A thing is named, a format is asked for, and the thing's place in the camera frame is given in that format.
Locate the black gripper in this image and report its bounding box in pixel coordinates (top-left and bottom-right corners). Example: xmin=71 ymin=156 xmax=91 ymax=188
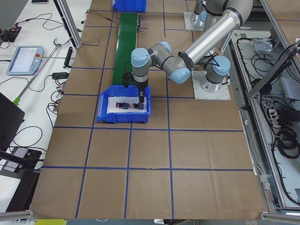
xmin=138 ymin=82 xmax=146 ymax=103

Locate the yellow push button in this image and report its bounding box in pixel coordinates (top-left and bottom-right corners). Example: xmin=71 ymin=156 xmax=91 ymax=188
xmin=131 ymin=103 xmax=144 ymax=110

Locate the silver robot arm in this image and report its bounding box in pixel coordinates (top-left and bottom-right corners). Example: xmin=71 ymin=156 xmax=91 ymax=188
xmin=131 ymin=0 xmax=253 ymax=103
xmin=191 ymin=0 xmax=207 ymax=30

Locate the blue left plastic bin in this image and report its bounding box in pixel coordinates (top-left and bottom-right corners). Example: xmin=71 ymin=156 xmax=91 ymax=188
xmin=97 ymin=85 xmax=151 ymax=124

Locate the blue plastic bin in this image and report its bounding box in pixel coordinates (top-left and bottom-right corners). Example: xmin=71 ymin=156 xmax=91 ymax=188
xmin=112 ymin=0 xmax=147 ymax=12
xmin=97 ymin=85 xmax=151 ymax=124

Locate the green conveyor belt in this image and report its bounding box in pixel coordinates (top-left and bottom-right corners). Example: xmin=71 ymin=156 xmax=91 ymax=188
xmin=112 ymin=13 xmax=138 ymax=85

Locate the black power adapter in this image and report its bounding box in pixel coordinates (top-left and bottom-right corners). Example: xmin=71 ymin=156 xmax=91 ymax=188
xmin=52 ymin=72 xmax=69 ymax=80

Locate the blue right plastic bin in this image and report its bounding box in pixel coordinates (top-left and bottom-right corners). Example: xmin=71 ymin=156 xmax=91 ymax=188
xmin=112 ymin=0 xmax=147 ymax=12

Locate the teach pendant tablet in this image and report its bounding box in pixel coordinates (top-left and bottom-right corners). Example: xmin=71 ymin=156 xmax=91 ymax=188
xmin=6 ymin=45 xmax=44 ymax=75

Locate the metal reacher tool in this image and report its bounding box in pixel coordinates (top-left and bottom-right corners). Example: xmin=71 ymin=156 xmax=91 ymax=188
xmin=13 ymin=38 xmax=70 ymax=105

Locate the black laptop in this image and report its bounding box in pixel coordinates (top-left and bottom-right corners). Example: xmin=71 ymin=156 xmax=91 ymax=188
xmin=0 ymin=93 xmax=25 ymax=151

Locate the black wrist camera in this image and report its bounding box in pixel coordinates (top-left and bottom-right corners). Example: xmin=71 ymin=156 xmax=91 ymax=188
xmin=122 ymin=72 xmax=132 ymax=89

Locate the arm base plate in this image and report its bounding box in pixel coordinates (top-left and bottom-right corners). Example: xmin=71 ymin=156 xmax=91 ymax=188
xmin=192 ymin=71 xmax=231 ymax=100
xmin=183 ymin=12 xmax=207 ymax=31

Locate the aluminium frame post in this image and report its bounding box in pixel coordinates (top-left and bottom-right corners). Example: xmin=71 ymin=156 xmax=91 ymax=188
xmin=53 ymin=0 xmax=82 ymax=49

